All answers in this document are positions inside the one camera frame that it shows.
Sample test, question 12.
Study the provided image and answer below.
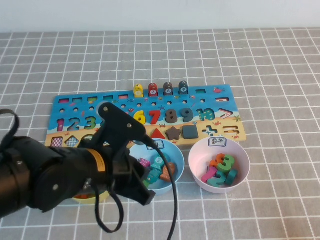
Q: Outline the pink wooden number one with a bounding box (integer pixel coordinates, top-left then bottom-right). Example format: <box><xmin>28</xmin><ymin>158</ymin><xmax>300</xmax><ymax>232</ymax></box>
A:
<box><xmin>201</xmin><ymin>166</ymin><xmax>218</xmax><ymax>183</ymax></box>

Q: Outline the thick black sleeved cable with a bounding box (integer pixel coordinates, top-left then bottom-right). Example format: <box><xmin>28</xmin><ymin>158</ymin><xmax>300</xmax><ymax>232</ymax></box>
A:
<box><xmin>0</xmin><ymin>108</ymin><xmax>20</xmax><ymax>151</ymax></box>

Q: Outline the dark slate wooden fish piece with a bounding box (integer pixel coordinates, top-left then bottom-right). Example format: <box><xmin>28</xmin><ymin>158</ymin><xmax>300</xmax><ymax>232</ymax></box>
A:
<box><xmin>178</xmin><ymin>80</ymin><xmax>189</xmax><ymax>95</ymax></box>

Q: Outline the teal wooden fish piece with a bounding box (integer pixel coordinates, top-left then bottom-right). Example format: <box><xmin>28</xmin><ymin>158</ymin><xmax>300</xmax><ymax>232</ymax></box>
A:
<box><xmin>149</xmin><ymin>154</ymin><xmax>166</xmax><ymax>171</ymax></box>

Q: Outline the yellow wooden number six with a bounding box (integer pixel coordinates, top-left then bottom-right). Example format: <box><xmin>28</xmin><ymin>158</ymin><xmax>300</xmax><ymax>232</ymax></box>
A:
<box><xmin>133</xmin><ymin>110</ymin><xmax>147</xmax><ymax>126</ymax></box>

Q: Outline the pale pink plastic bowl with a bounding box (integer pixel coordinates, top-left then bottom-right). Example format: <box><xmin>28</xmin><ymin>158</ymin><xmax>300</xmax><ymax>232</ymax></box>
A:
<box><xmin>187</xmin><ymin>136</ymin><xmax>251</xmax><ymax>195</ymax></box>

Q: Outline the red wooden triangle block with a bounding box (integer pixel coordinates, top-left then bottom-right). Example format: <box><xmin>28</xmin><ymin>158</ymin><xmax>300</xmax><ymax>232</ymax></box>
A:
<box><xmin>149</xmin><ymin>128</ymin><xmax>166</xmax><ymax>140</ymax></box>

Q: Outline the blue-green wooden fish piece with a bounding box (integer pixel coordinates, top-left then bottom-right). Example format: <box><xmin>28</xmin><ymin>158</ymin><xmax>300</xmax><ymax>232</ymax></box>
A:
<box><xmin>146</xmin><ymin>169</ymin><xmax>162</xmax><ymax>185</ymax></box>

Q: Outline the paper label on blue bowl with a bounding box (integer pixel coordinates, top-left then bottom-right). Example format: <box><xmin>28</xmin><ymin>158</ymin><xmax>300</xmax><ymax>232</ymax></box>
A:
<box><xmin>147</xmin><ymin>139</ymin><xmax>165</xmax><ymax>151</ymax></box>

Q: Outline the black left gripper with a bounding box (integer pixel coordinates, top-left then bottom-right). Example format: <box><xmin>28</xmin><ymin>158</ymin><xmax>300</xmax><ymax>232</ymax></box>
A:
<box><xmin>108</xmin><ymin>149</ymin><xmax>156</xmax><ymax>206</ymax></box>

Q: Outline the green wooden number three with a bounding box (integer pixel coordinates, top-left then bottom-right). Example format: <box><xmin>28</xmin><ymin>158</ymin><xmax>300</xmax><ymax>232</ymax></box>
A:
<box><xmin>216</xmin><ymin>154</ymin><xmax>236</xmax><ymax>174</ymax></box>

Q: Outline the brown wooden number eight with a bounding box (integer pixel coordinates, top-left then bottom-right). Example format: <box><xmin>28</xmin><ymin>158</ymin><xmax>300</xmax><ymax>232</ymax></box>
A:
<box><xmin>165</xmin><ymin>109</ymin><xmax>179</xmax><ymax>124</ymax></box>

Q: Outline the orange wooden fish piece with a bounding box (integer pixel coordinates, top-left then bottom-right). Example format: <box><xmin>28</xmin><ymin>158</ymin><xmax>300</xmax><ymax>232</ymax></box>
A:
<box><xmin>159</xmin><ymin>162</ymin><xmax>176</xmax><ymax>182</ymax></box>

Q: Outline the teal wooden number two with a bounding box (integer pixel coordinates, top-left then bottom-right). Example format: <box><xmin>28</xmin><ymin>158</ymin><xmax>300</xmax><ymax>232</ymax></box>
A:
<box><xmin>206</xmin><ymin>170</ymin><xmax>227</xmax><ymax>187</ymax></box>

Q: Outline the red wooden number seven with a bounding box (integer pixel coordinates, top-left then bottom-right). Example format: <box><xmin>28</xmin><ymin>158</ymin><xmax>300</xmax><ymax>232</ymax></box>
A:
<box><xmin>148</xmin><ymin>109</ymin><xmax>162</xmax><ymax>125</ymax></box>

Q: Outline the brown wooden star block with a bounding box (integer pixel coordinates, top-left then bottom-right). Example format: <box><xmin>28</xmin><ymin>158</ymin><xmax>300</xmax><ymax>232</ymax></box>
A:
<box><xmin>165</xmin><ymin>126</ymin><xmax>182</xmax><ymax>141</ymax></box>

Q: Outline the yellow plastic bowl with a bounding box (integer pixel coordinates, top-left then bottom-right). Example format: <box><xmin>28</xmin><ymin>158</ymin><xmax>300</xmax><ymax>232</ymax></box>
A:
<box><xmin>72</xmin><ymin>191</ymin><xmax>109</xmax><ymax>205</ymax></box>

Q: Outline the light blue plastic bowl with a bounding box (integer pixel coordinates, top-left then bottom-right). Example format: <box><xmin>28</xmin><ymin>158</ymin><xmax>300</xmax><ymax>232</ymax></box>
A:
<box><xmin>128</xmin><ymin>138</ymin><xmax>185</xmax><ymax>196</ymax></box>

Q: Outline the orange wooden number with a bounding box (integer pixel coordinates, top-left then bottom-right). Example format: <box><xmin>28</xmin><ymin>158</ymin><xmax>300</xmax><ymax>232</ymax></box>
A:
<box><xmin>209</xmin><ymin>153</ymin><xmax>226</xmax><ymax>169</ymax></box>

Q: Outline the dark teal wooden number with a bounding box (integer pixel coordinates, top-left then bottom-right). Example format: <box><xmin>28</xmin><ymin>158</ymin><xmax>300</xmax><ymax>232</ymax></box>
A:
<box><xmin>224</xmin><ymin>169</ymin><xmax>239</xmax><ymax>186</ymax></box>

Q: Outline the yellow wooden fish piece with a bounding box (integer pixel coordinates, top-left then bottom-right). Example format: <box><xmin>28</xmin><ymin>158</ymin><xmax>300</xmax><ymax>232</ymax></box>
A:
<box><xmin>133</xmin><ymin>83</ymin><xmax>144</xmax><ymax>98</ymax></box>

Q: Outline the thin black cable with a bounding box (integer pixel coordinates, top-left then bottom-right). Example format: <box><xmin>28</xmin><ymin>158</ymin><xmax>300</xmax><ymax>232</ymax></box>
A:
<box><xmin>84</xmin><ymin>177</ymin><xmax>125</xmax><ymax>234</ymax></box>

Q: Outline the magenta wooden fish piece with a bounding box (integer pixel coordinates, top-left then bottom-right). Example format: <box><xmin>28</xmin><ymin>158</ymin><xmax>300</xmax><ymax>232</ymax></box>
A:
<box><xmin>137</xmin><ymin>157</ymin><xmax>151</xmax><ymax>169</ymax></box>

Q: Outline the dark slate wooden square block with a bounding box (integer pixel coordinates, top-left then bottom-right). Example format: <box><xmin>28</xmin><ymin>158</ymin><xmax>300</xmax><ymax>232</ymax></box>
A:
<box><xmin>181</xmin><ymin>124</ymin><xmax>200</xmax><ymax>140</ymax></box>

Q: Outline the black camera cable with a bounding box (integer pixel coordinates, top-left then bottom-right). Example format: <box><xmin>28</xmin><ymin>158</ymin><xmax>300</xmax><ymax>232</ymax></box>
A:
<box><xmin>139</xmin><ymin>134</ymin><xmax>179</xmax><ymax>240</ymax></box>

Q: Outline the paper label on pink bowl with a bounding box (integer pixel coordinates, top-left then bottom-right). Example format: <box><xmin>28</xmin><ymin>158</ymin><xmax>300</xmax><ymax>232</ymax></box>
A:
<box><xmin>207</xmin><ymin>137</ymin><xmax>228</xmax><ymax>147</ymax></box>

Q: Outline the grey checked tablecloth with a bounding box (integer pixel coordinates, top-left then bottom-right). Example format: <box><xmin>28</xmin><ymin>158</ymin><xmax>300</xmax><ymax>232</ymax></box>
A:
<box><xmin>0</xmin><ymin>27</ymin><xmax>320</xmax><ymax>240</ymax></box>

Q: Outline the slate wooden number nine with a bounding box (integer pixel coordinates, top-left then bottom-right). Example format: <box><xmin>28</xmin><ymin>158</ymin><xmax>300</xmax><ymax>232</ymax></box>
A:
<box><xmin>180</xmin><ymin>107</ymin><xmax>194</xmax><ymax>123</ymax></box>

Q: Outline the blue wooden number puzzle board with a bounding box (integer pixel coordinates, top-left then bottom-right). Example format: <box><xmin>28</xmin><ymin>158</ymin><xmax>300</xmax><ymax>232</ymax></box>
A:
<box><xmin>44</xmin><ymin>84</ymin><xmax>247</xmax><ymax>151</ymax></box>

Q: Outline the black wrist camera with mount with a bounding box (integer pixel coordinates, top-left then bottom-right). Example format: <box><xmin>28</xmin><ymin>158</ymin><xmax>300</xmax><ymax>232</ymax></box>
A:
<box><xmin>96</xmin><ymin>101</ymin><xmax>148</xmax><ymax>151</ymax></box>

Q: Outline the brown wooden fish piece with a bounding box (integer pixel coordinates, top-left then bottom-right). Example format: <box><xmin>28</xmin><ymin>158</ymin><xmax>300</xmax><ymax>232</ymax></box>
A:
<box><xmin>163</xmin><ymin>81</ymin><xmax>174</xmax><ymax>96</ymax></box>

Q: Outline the red wooden fish piece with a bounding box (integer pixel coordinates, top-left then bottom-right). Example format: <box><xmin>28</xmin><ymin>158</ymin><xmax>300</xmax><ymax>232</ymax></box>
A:
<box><xmin>147</xmin><ymin>82</ymin><xmax>159</xmax><ymax>97</ymax></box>

